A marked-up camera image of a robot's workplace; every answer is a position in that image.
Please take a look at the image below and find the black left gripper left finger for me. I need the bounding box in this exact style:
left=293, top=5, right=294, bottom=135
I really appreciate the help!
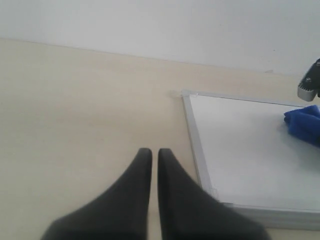
left=42, top=148, right=152, bottom=240

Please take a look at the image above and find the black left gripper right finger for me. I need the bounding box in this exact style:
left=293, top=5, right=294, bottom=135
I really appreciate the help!
left=157, top=148, right=271, bottom=240

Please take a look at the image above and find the blue cloth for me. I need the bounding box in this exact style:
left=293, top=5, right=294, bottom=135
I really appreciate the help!
left=284, top=105, right=320, bottom=148

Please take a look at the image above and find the white aluminium-framed whiteboard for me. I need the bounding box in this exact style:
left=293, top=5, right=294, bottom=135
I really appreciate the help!
left=182, top=91, right=320, bottom=231

